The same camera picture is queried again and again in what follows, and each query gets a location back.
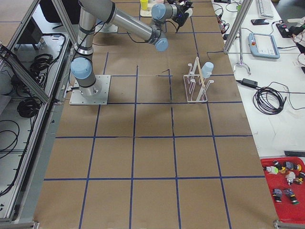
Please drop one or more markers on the black power adapter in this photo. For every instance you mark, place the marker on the black power adapter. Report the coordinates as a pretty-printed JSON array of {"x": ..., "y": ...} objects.
[{"x": 248, "y": 83}]

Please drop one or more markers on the aluminium frame post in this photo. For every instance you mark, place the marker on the aluminium frame post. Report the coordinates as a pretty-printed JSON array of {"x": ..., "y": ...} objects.
[{"x": 237, "y": 24}]

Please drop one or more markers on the blue teach pendant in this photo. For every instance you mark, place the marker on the blue teach pendant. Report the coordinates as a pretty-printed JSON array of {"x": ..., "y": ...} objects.
[{"x": 263, "y": 45}]

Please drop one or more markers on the light blue cup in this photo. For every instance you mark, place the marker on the light blue cup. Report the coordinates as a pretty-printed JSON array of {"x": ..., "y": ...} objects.
[{"x": 207, "y": 69}]

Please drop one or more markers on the black smartphone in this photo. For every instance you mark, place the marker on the black smartphone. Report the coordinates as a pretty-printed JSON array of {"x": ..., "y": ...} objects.
[{"x": 259, "y": 21}]

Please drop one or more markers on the red parts tray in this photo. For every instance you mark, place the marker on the red parts tray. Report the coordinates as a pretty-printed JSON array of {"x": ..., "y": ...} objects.
[{"x": 285, "y": 177}]

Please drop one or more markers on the yellow cup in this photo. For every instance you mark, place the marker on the yellow cup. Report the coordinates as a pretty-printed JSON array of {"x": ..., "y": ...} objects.
[{"x": 144, "y": 4}]

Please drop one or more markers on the white wire cup rack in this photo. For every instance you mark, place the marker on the white wire cup rack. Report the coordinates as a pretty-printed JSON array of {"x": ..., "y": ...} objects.
[{"x": 195, "y": 85}]

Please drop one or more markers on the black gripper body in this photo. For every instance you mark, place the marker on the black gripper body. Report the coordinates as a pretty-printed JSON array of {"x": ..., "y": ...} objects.
[{"x": 180, "y": 8}]

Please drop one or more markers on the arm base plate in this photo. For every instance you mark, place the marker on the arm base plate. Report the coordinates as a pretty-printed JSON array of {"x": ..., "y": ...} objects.
[
  {"x": 94, "y": 95},
  {"x": 107, "y": 28}
]

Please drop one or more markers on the white keyboard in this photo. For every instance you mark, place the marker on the white keyboard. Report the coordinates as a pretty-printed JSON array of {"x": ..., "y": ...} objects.
[{"x": 265, "y": 8}]

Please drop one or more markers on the cream serving tray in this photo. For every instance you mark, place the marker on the cream serving tray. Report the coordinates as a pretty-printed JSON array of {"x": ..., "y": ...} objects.
[{"x": 148, "y": 11}]

